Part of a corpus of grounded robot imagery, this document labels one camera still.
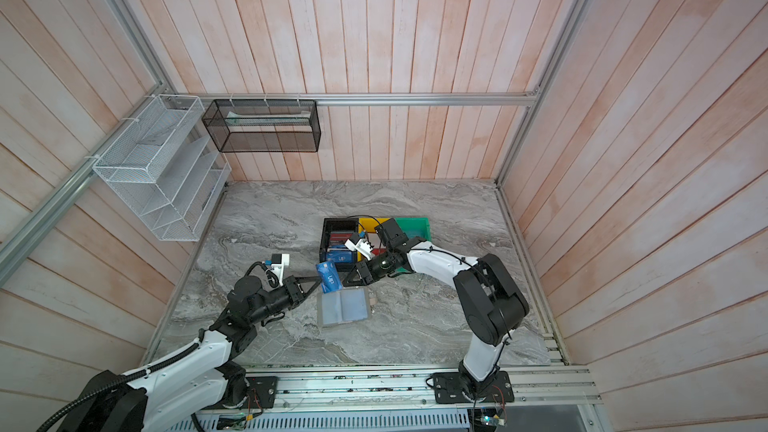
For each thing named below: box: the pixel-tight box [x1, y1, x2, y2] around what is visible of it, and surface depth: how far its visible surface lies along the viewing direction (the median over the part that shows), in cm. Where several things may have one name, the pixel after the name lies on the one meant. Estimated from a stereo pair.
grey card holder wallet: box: [317, 286, 372, 328], surface depth 89 cm
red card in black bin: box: [329, 233, 352, 241], surface depth 103 cm
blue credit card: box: [316, 261, 343, 294], surface depth 81 cm
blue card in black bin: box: [326, 250, 353, 263], surface depth 100 cm
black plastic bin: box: [319, 218, 359, 272], surface depth 100 cm
